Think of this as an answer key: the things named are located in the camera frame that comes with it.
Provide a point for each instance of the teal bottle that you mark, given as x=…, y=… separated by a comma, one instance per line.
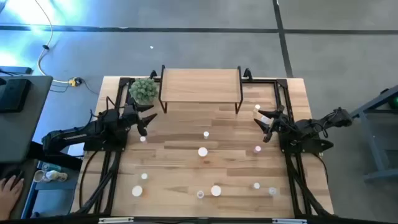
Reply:
x=51, y=167

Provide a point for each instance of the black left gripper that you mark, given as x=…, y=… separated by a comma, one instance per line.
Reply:
x=130, y=115

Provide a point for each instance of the white cup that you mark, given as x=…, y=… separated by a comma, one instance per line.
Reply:
x=38, y=176

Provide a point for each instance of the black box device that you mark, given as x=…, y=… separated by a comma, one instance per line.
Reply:
x=14, y=95

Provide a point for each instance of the blue metal table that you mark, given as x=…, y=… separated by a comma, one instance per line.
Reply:
x=373, y=137

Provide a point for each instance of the silver bracket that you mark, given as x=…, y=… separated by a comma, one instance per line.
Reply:
x=115, y=220
x=289, y=221

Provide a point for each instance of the black flat panel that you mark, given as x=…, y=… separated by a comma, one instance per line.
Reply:
x=15, y=70

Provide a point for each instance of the clear bottle green label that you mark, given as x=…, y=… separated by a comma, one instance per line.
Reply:
x=200, y=194

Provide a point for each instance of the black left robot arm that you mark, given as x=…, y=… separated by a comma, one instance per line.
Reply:
x=71, y=135

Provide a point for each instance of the wooden shelf black metal frame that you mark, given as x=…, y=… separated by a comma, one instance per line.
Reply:
x=200, y=85

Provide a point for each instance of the person's hand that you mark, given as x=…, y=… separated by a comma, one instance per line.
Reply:
x=9, y=196

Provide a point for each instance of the yellow power plug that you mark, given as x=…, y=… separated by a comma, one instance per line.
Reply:
x=74, y=82

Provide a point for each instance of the blue storage cart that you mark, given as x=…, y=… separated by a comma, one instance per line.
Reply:
x=53, y=199

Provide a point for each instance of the black aluminium table frame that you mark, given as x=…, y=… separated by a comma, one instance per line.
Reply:
x=267, y=81

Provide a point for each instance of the clear bottle ribbed cap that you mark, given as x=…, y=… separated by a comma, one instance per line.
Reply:
x=272, y=190

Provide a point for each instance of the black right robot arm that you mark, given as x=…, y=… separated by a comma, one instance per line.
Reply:
x=311, y=127

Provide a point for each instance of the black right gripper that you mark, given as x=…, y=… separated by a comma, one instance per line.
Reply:
x=278, y=123

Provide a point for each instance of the orange pill bottle white cap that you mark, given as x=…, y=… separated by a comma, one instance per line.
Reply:
x=202, y=152
x=137, y=190
x=216, y=190

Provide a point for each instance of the black desk beam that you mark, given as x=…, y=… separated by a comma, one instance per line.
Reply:
x=56, y=157

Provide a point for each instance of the gray desk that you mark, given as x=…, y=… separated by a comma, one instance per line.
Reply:
x=18, y=130

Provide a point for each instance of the green potted plant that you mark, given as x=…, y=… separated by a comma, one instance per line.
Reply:
x=143, y=90

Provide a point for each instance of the cream bottle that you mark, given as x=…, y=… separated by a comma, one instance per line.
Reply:
x=57, y=176

